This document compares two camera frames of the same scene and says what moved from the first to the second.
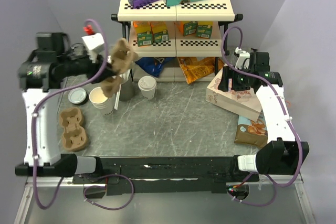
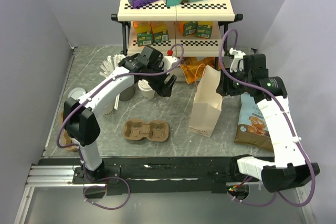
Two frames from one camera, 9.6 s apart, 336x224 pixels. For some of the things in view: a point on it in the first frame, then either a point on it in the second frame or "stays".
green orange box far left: (144, 33) stays
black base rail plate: (144, 176) stays
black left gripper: (95, 67) to (158, 87)
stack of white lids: (77, 95) stays
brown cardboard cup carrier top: (123, 57) to (157, 130)
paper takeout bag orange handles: (244, 102) to (207, 103)
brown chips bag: (250, 132) stays
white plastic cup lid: (147, 83) stays
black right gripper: (228, 73) stays
